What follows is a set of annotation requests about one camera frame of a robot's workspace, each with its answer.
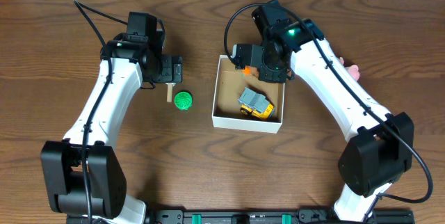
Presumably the pig face wooden rattle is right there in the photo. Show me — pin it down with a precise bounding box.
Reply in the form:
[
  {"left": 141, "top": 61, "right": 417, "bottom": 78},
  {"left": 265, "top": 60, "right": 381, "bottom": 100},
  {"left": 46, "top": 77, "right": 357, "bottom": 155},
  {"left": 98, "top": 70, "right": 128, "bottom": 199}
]
[{"left": 166, "top": 83, "right": 175, "bottom": 102}]

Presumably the brown plush toy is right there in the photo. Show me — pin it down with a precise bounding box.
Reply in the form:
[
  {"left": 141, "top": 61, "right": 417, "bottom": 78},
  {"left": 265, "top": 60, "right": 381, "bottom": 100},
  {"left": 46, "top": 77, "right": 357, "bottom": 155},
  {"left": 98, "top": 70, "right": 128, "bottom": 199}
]
[{"left": 243, "top": 66, "right": 251, "bottom": 75}]

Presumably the grey yellow toy truck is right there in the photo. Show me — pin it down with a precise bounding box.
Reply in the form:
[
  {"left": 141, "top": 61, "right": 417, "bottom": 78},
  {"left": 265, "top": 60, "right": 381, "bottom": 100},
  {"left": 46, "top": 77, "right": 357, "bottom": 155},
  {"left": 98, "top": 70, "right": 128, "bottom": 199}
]
[{"left": 238, "top": 87, "right": 275, "bottom": 121}]

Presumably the pink white plush toy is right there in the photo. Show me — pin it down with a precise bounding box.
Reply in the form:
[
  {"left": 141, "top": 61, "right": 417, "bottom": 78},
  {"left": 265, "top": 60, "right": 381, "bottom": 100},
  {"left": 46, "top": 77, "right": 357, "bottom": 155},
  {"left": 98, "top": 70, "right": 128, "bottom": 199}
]
[{"left": 339, "top": 57, "right": 360, "bottom": 81}]

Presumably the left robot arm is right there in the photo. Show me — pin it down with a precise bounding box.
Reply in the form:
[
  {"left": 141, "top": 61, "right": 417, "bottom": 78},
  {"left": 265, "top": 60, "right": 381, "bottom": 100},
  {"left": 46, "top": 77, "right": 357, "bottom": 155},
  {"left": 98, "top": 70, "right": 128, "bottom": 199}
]
[{"left": 40, "top": 12, "right": 182, "bottom": 223}]

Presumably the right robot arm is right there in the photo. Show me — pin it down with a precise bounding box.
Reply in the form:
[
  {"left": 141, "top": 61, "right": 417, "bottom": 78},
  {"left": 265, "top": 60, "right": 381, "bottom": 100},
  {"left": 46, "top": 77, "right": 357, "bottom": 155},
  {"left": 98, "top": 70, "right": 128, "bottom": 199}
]
[{"left": 233, "top": 0, "right": 414, "bottom": 223}]

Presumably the green round toy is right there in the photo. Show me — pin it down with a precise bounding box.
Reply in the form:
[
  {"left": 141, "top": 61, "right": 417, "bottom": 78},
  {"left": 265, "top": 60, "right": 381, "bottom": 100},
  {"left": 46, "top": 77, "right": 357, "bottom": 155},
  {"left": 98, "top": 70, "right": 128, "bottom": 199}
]
[{"left": 174, "top": 91, "right": 193, "bottom": 111}]

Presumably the white cardboard box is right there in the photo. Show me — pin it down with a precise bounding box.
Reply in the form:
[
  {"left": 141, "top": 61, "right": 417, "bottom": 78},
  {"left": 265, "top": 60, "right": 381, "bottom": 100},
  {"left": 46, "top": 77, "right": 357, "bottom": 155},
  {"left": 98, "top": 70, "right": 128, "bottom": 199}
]
[{"left": 211, "top": 55, "right": 285, "bottom": 134}]

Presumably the left black cable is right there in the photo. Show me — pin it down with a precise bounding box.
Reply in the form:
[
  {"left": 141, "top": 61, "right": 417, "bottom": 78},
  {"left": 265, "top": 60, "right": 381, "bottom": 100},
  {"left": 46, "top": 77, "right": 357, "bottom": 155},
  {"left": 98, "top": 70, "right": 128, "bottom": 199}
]
[{"left": 72, "top": 0, "right": 129, "bottom": 224}]

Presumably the black cable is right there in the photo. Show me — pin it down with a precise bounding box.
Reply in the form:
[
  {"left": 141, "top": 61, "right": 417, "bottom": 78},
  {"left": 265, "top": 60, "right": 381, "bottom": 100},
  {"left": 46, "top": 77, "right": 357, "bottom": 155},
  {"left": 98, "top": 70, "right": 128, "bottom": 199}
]
[
  {"left": 223, "top": 2, "right": 434, "bottom": 204},
  {"left": 72, "top": 0, "right": 129, "bottom": 224}
]

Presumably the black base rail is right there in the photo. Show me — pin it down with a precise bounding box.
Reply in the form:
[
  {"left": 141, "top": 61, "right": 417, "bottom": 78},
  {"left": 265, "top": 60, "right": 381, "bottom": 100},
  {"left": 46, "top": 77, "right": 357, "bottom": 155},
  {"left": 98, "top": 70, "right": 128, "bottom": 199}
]
[{"left": 65, "top": 208, "right": 415, "bottom": 224}]

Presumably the right black cable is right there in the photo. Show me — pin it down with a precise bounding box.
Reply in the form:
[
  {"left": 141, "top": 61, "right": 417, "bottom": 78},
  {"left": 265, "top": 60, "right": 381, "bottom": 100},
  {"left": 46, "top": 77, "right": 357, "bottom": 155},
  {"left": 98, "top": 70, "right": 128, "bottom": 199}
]
[{"left": 223, "top": 2, "right": 434, "bottom": 204}]

